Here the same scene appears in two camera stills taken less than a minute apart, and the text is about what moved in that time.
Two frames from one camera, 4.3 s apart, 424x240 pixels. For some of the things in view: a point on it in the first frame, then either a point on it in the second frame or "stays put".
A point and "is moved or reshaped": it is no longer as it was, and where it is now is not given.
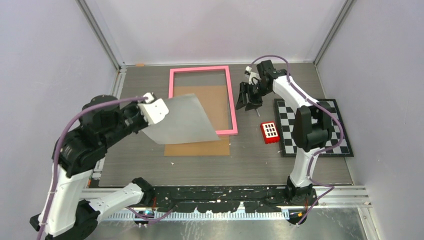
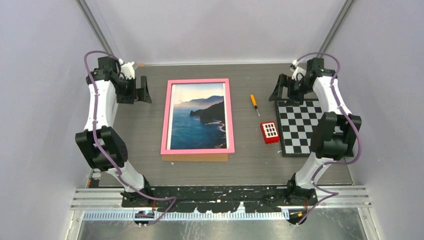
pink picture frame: [233, 131] to [230, 138]
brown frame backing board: [214, 100] to [217, 157]
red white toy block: [270, 132] stays put
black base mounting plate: [186, 200] stays put
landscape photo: [187, 121] is moved or reshaped
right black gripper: [253, 103] to [282, 81]
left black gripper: [137, 105] to [128, 99]
